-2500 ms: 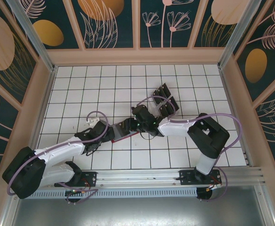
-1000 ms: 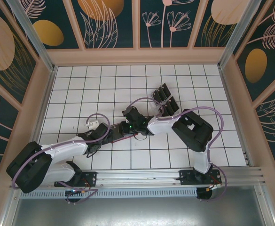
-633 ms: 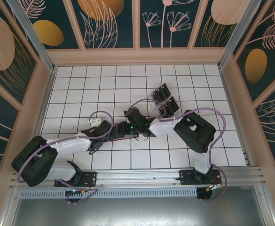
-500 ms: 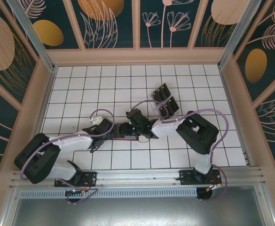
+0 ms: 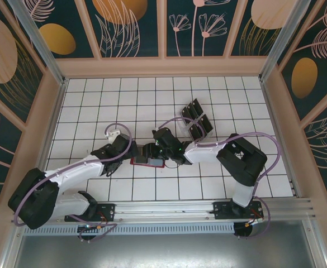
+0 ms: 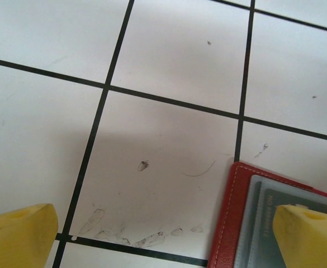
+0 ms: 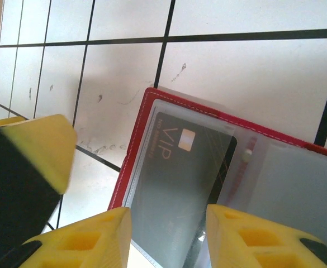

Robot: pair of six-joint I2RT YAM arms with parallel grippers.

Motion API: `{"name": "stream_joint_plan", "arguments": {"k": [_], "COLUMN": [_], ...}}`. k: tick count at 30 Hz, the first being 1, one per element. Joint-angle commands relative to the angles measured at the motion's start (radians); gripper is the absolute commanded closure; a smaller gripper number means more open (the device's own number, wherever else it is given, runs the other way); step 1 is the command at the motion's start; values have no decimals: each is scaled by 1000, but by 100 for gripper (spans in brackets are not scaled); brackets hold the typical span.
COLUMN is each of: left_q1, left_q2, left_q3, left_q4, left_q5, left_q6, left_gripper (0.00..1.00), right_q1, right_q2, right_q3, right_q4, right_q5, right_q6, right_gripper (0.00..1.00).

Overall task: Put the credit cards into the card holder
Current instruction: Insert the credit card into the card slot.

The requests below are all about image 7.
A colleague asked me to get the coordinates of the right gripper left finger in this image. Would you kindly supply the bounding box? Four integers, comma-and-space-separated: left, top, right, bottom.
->
19, 206, 132, 268

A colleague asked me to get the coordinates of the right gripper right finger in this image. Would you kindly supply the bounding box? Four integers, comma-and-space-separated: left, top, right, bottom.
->
206, 204, 327, 268

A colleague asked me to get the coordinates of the red card holder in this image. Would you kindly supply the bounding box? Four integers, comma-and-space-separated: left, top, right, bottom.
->
108, 87, 327, 268

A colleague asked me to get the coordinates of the black VIP credit card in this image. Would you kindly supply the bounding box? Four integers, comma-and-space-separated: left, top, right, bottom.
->
129, 111, 238, 268

